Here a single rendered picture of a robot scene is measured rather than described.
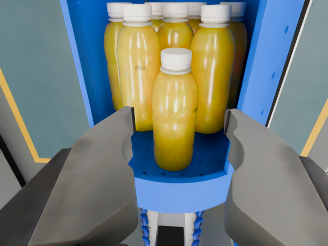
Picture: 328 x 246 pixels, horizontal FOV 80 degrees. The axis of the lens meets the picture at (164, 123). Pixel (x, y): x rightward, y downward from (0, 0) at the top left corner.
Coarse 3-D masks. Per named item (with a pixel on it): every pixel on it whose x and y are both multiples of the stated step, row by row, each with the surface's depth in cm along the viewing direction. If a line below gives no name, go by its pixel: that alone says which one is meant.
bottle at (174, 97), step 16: (160, 80) 25; (176, 80) 24; (192, 80) 25; (160, 96) 25; (176, 96) 25; (192, 96) 25; (160, 112) 26; (176, 112) 26; (192, 112) 27; (160, 128) 28; (176, 128) 27; (192, 128) 28; (160, 144) 29; (176, 144) 28; (192, 144) 30; (160, 160) 31; (176, 160) 30
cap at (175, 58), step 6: (168, 48) 26; (174, 48) 26; (180, 48) 26; (162, 54) 24; (168, 54) 23; (174, 54) 23; (180, 54) 23; (186, 54) 23; (162, 60) 24; (168, 60) 24; (174, 60) 23; (180, 60) 23; (186, 60) 24; (168, 66) 24; (174, 66) 24; (180, 66) 24; (186, 66) 24
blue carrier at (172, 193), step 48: (96, 0) 31; (144, 0) 36; (192, 0) 37; (240, 0) 32; (288, 0) 16; (96, 48) 33; (288, 48) 21; (96, 96) 34; (240, 96) 19; (144, 144) 38; (144, 192) 25; (192, 192) 24
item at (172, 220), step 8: (160, 216) 73; (168, 216) 73; (176, 216) 73; (184, 216) 73; (160, 224) 70; (168, 224) 70; (176, 224) 70; (184, 224) 70; (160, 232) 66; (168, 232) 66; (176, 232) 66; (184, 232) 68; (160, 240) 64; (168, 240) 64; (176, 240) 64; (184, 240) 65
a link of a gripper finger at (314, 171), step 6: (300, 156) 8; (306, 162) 7; (312, 162) 7; (306, 168) 7; (312, 168) 7; (318, 168) 7; (312, 174) 7; (318, 174) 7; (324, 174) 7; (312, 180) 7; (318, 180) 7; (324, 180) 7; (318, 186) 6; (324, 186) 6; (318, 192) 6; (324, 192) 6; (324, 198) 6; (324, 204) 6
